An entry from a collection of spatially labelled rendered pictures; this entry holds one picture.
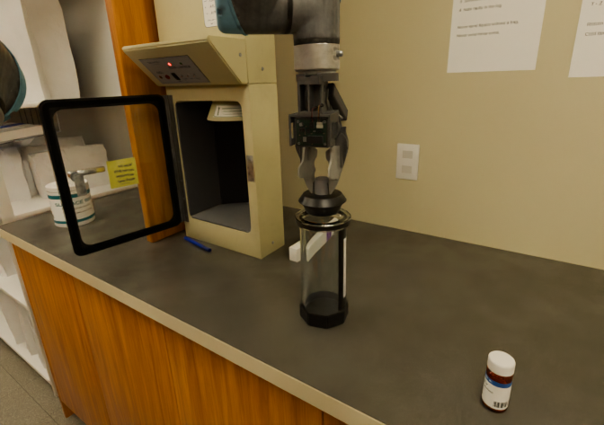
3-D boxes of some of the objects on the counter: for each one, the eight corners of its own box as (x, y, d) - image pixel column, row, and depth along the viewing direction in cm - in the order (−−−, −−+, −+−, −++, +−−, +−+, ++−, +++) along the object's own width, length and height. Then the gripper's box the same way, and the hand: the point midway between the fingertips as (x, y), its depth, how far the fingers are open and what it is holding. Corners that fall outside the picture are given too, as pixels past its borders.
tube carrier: (354, 299, 80) (355, 208, 73) (343, 330, 70) (343, 227, 64) (307, 291, 83) (305, 203, 77) (291, 320, 74) (287, 222, 67)
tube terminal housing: (238, 212, 139) (217, -15, 115) (309, 229, 121) (303, -36, 97) (185, 235, 119) (147, -33, 95) (262, 259, 102) (238, -63, 78)
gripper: (275, 75, 58) (281, 201, 64) (341, 72, 54) (341, 207, 61) (294, 75, 65) (297, 188, 72) (353, 72, 62) (351, 191, 68)
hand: (322, 185), depth 68 cm, fingers closed on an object, 3 cm apart
